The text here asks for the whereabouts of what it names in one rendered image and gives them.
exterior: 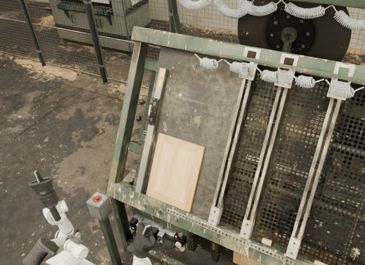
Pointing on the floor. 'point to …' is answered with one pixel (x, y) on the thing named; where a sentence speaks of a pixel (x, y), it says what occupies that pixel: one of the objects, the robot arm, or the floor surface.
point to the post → (110, 241)
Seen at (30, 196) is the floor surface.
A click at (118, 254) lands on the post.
